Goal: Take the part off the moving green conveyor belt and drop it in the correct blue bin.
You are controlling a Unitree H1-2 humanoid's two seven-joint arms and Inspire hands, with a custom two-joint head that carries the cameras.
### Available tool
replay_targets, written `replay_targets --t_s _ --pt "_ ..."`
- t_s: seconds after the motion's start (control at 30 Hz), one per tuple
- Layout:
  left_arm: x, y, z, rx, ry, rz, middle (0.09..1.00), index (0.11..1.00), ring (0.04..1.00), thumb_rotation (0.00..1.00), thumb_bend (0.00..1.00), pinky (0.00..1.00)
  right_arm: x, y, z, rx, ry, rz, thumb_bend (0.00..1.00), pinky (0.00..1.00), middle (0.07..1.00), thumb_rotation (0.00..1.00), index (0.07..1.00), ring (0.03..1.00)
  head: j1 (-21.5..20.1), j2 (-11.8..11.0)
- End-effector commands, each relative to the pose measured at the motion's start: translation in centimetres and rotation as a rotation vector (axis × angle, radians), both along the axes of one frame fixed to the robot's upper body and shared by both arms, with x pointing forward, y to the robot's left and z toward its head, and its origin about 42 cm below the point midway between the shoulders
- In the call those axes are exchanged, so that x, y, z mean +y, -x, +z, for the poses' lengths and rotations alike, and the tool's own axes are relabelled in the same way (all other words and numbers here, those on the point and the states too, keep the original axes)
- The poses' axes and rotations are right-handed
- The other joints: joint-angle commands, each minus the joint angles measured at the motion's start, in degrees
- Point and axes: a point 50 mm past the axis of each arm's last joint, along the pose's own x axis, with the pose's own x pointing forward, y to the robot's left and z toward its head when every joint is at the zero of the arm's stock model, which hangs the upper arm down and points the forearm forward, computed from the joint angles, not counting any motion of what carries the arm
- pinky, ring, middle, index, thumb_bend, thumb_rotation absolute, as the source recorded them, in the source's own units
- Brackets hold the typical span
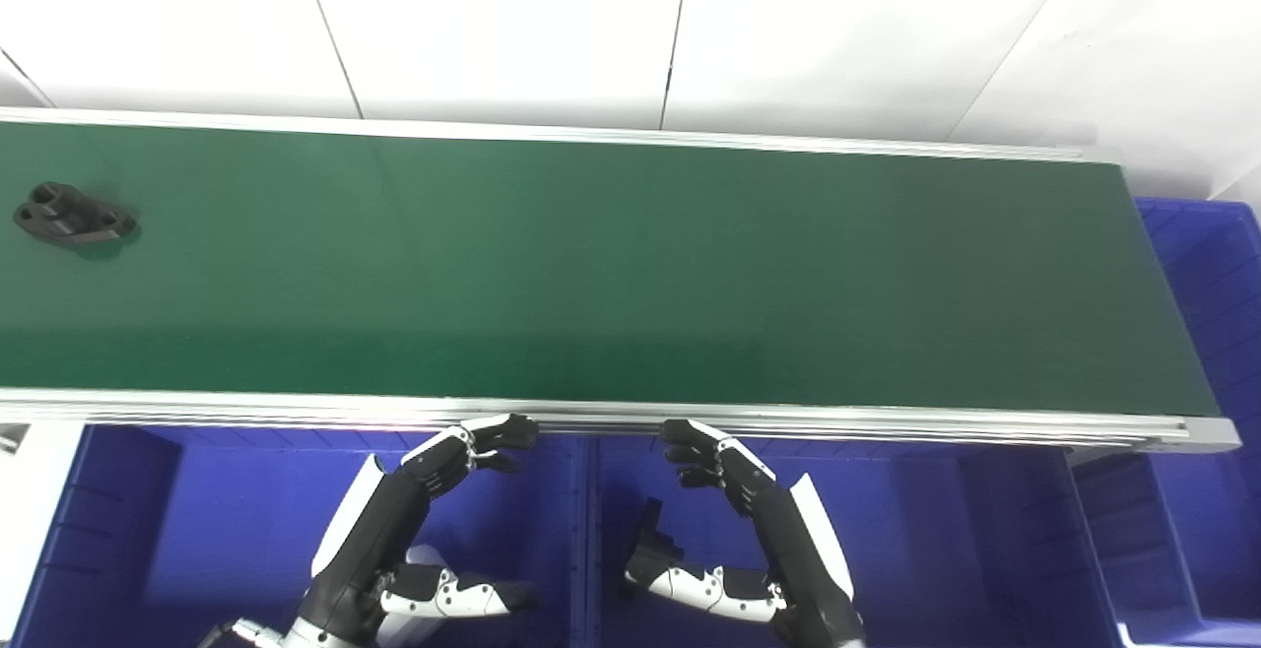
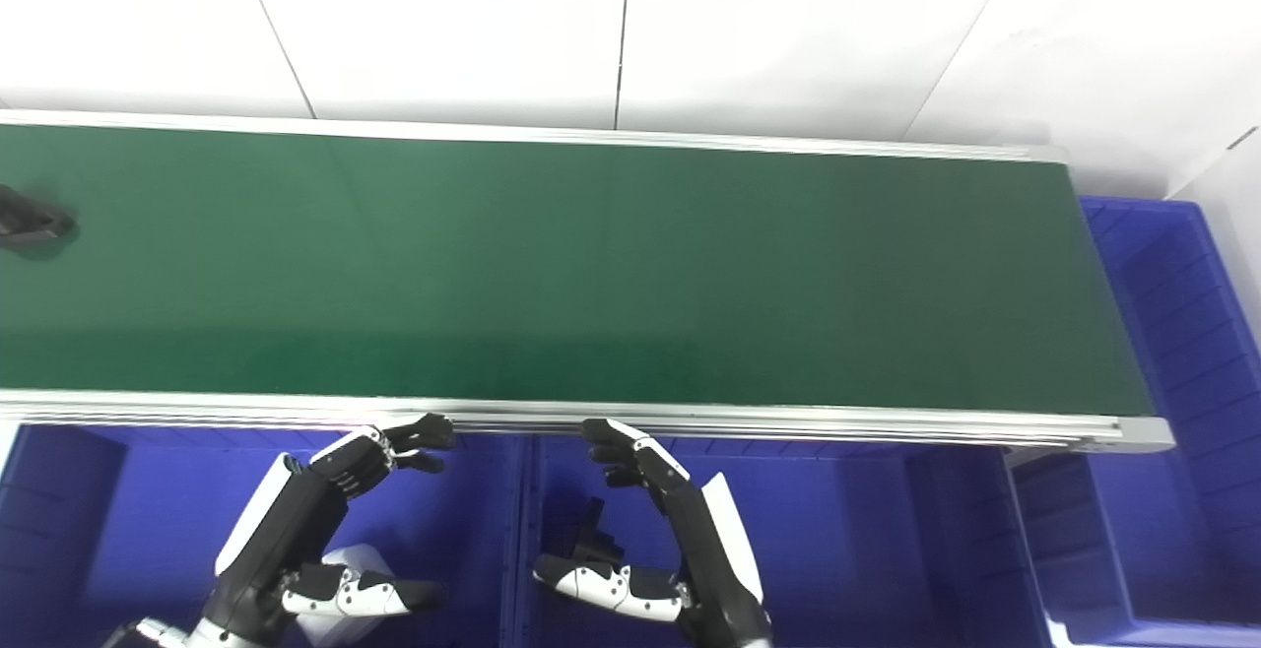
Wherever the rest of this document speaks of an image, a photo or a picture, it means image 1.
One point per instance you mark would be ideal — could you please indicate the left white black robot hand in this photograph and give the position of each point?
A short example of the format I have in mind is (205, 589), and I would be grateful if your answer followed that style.
(374, 530)

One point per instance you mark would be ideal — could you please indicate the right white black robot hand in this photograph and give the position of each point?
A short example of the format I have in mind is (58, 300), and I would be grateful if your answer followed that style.
(798, 559)

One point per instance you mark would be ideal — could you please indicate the black flanged metal part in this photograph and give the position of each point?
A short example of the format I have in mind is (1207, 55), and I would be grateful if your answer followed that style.
(74, 217)

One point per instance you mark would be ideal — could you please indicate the blue plastic bin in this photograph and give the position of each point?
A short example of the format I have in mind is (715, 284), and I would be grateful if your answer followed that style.
(1212, 313)
(916, 550)
(217, 530)

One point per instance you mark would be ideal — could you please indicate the green conveyor belt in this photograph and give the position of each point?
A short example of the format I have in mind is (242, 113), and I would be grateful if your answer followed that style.
(591, 419)
(591, 264)

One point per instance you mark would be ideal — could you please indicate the black stepped bracket part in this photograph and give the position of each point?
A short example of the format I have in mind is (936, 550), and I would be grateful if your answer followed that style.
(658, 530)

